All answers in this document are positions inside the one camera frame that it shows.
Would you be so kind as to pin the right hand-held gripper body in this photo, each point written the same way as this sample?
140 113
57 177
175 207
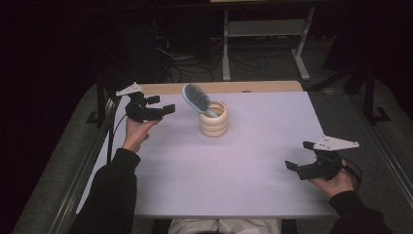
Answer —
319 169

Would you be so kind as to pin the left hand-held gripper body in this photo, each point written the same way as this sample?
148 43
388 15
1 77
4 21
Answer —
142 112

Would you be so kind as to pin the light blue hairbrush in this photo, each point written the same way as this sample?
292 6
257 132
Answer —
196 97

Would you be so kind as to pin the cream ringed holder cup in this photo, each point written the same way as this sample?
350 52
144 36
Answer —
213 126

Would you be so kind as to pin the person's left hand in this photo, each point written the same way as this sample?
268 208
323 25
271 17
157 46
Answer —
138 135

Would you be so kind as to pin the person's right hand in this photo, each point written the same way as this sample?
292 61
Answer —
337 187

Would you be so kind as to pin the black metal floor stand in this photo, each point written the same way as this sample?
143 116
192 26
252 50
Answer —
370 97

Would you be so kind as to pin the person's white clothing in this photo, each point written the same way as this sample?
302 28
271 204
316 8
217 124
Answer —
224 226

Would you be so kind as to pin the grey metal stand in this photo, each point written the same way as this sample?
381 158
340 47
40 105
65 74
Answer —
264 27

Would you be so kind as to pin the black metal frame post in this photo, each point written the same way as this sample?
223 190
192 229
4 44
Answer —
101 97

